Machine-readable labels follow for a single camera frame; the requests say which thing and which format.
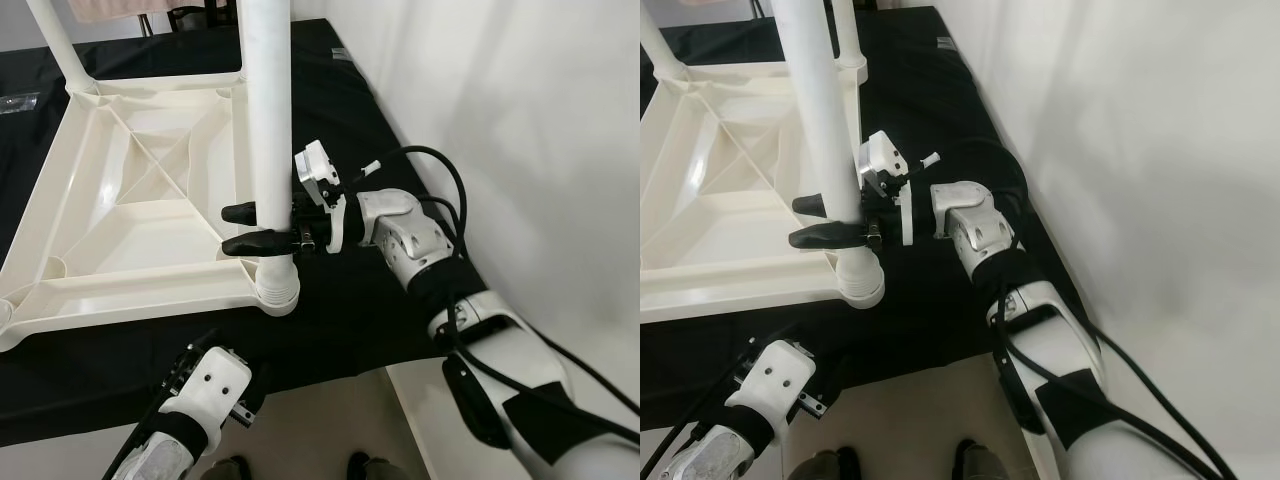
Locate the pink towel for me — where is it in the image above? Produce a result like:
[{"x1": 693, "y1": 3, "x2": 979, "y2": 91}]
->
[{"x1": 68, "y1": 0, "x2": 151, "y2": 23}]

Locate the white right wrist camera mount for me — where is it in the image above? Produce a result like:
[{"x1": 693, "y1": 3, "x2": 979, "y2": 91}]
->
[
  {"x1": 293, "y1": 140, "x2": 383, "y2": 251},
  {"x1": 858, "y1": 130, "x2": 943, "y2": 246}
]

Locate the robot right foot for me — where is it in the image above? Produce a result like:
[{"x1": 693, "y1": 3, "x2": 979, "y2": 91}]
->
[
  {"x1": 950, "y1": 440, "x2": 1011, "y2": 480},
  {"x1": 345, "y1": 452, "x2": 401, "y2": 480}
]

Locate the white plastic table top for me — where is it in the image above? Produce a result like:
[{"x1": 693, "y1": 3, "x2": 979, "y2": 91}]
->
[
  {"x1": 640, "y1": 60, "x2": 886, "y2": 323},
  {"x1": 0, "y1": 70, "x2": 301, "y2": 353}
]

